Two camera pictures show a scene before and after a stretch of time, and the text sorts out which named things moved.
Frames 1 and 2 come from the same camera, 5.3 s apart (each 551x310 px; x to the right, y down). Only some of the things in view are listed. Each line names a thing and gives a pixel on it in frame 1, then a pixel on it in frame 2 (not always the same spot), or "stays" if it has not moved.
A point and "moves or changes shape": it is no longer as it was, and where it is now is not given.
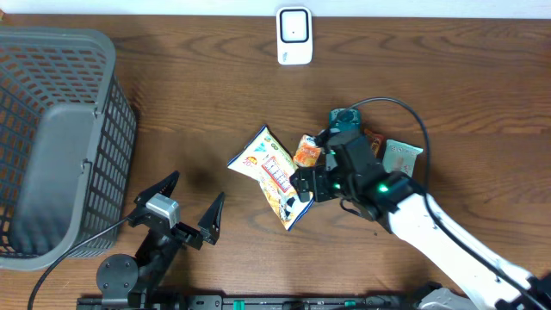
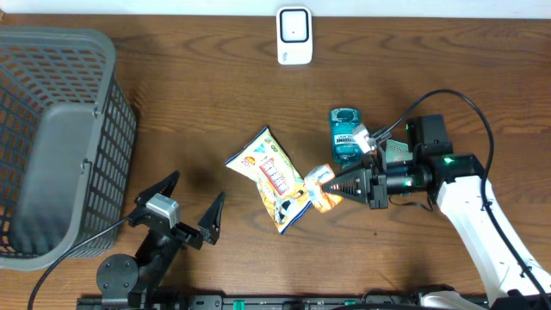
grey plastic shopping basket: (68, 134) stays
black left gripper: (207, 230) stays
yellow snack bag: (263, 158) stays
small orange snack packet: (307, 152) moves or changes shape
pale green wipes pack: (399, 158) stays
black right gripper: (318, 173) -> (375, 189)
